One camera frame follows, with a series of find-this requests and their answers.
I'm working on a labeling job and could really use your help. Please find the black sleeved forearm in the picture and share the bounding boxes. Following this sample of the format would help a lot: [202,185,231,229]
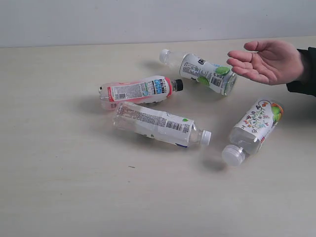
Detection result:
[286,47,316,97]

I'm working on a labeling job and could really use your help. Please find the floral label clear bottle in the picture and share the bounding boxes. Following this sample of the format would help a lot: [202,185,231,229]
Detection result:
[222,98,284,166]

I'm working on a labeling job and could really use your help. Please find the lime label clear bottle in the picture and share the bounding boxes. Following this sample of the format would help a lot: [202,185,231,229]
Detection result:
[159,49,237,96]

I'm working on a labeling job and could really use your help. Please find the white label clear bottle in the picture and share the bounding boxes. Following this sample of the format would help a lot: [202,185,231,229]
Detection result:
[113,102,212,148]

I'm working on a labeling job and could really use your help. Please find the open palm human hand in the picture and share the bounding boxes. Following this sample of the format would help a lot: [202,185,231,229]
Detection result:
[227,40,305,85]

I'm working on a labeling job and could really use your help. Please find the pink label black-cap bottle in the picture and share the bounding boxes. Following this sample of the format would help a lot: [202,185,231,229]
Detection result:
[99,76,184,111]

